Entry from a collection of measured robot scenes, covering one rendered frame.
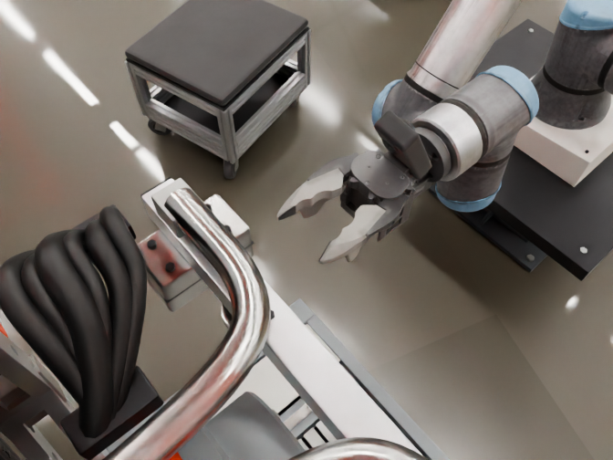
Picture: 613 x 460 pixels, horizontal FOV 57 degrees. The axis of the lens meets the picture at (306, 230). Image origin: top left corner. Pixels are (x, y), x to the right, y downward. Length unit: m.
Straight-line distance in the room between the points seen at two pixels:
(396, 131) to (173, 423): 0.37
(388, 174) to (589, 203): 0.85
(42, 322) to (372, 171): 0.41
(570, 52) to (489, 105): 0.63
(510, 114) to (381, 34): 1.48
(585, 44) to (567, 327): 0.70
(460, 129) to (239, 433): 0.44
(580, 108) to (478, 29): 0.59
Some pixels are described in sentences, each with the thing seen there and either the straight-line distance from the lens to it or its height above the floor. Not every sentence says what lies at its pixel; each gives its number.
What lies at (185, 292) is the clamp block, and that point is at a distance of 0.49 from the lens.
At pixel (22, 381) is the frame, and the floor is 0.80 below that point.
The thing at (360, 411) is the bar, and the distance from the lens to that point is 0.38.
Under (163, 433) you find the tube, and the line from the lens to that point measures 0.35.
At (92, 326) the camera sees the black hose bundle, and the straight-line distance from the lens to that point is 0.37.
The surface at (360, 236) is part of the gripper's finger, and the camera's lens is 0.61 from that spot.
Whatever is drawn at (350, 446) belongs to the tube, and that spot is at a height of 1.01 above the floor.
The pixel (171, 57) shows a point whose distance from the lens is 1.60.
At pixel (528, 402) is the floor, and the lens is 1.50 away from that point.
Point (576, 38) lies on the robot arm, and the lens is 1.33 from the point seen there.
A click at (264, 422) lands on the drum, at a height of 0.91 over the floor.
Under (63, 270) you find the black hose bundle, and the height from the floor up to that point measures 1.05.
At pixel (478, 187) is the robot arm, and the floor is 0.71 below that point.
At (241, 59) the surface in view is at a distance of 1.56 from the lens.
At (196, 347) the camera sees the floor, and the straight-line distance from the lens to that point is 1.47.
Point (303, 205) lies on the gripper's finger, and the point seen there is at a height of 0.82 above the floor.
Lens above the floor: 1.35
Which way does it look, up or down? 57 degrees down
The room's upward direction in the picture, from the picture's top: straight up
